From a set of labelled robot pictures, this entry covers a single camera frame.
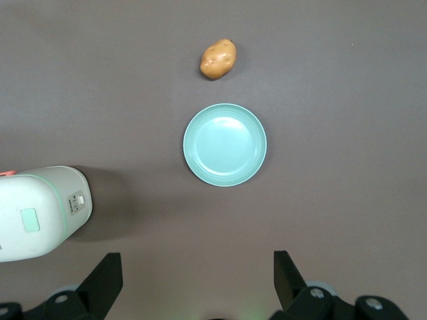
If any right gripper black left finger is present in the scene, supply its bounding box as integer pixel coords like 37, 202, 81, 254
43, 252, 124, 320

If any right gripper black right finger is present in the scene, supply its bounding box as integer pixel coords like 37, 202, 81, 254
273, 249, 338, 320

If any cream rice cooker orange handle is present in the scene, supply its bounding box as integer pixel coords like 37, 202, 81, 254
0, 165, 94, 263

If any mint green round plate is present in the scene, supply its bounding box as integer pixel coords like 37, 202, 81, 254
182, 103, 268, 187

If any orange toy potato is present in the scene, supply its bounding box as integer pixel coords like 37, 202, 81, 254
199, 39, 238, 80

